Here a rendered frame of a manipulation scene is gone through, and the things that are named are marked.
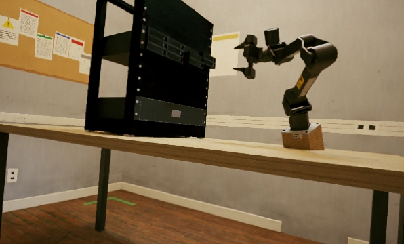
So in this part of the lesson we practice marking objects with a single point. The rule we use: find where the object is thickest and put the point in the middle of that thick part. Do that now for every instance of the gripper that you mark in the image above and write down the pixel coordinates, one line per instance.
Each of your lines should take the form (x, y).
(250, 72)

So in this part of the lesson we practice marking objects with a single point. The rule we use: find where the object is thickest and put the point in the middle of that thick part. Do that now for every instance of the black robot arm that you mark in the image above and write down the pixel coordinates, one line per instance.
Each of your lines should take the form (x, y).
(320, 56)

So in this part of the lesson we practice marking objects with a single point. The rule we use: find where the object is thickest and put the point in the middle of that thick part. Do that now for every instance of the black equipment rack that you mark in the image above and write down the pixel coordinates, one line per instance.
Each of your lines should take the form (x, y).
(167, 80)

